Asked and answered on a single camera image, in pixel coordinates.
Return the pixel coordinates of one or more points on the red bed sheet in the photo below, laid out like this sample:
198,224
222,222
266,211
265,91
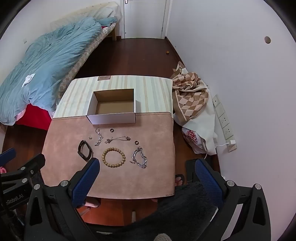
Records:
34,117

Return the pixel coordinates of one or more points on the checkered beige blanket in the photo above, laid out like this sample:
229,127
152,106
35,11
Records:
190,93

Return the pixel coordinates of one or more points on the blue duvet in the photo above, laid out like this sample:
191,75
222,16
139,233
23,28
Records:
51,57

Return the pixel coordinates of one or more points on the white charger with cable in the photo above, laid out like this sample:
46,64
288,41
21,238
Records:
212,150

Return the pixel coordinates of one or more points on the white pillow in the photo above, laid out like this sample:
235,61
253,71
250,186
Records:
99,11

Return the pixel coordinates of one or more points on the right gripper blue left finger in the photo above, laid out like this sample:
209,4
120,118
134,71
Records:
82,181

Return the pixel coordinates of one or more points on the pink slipper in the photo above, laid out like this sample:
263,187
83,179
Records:
2,170

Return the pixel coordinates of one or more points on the red patterned plastic bag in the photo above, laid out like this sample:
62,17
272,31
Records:
197,143

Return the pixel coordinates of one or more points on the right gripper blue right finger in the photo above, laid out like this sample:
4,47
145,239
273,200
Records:
212,181

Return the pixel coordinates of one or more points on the white door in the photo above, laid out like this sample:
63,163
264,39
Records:
144,19

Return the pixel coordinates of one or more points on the bed with checkered mattress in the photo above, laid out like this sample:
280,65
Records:
70,76

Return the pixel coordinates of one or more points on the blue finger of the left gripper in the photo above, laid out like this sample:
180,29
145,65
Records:
7,156

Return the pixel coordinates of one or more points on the pink striped table mat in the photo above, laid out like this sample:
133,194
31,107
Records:
137,160

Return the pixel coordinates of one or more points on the white cardboard box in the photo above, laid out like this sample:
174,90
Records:
113,106

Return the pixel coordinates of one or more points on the black smart band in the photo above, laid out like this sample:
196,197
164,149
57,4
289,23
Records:
85,151

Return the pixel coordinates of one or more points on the white tissue on duvet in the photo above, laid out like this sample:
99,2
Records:
28,79

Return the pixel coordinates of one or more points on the white wall power strip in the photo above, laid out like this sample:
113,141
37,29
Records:
223,120

